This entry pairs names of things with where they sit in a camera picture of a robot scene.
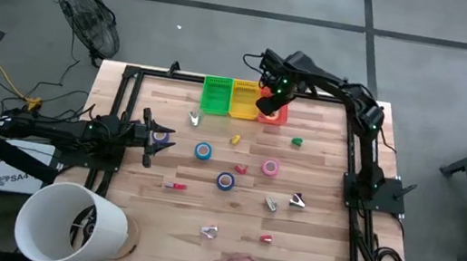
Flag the pink tape roll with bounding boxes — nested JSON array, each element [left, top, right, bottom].
[[259, 158, 281, 179]]

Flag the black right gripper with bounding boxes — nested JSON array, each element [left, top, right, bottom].
[[255, 63, 301, 120]]

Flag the black metal beam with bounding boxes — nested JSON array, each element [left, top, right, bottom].
[[0, 120, 66, 187]]

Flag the black floor fan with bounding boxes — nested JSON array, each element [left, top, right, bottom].
[[44, 0, 127, 70]]

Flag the yellow floor cable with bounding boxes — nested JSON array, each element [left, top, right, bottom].
[[0, 52, 50, 113]]

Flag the green plastic basket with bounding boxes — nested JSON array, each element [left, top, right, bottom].
[[198, 74, 235, 118]]

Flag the black lever handle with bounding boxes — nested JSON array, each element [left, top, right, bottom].
[[392, 179, 418, 204]]

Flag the black table frame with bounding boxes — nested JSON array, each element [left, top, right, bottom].
[[73, 59, 437, 261]]

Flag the slim red stapler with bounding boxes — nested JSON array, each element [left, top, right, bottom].
[[163, 179, 189, 191]]

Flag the white cylindrical lampshade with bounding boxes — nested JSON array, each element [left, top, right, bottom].
[[9, 175, 135, 261]]

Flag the white cardboard box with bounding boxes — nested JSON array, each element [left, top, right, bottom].
[[0, 136, 57, 198]]

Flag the purple tape roll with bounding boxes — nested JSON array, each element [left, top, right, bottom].
[[151, 130, 172, 146]]

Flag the light blue tape roll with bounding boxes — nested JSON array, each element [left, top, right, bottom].
[[192, 140, 214, 162]]

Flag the dark blue tape roll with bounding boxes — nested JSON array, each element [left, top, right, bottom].
[[214, 170, 238, 194]]

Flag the yellow plastic basket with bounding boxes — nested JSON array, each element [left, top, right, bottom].
[[228, 78, 264, 122]]

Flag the teal staple remover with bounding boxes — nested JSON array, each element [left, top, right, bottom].
[[187, 110, 202, 128]]

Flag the orange-red plastic basket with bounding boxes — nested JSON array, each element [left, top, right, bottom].
[[256, 86, 292, 128]]

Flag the grey staple remover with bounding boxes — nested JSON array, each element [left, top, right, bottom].
[[262, 196, 280, 213]]

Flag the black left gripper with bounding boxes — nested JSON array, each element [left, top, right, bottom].
[[125, 106, 181, 172]]

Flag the dark purple staple remover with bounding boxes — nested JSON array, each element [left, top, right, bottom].
[[288, 190, 308, 209]]

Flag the black clamp handle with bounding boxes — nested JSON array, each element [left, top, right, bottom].
[[166, 59, 182, 77]]

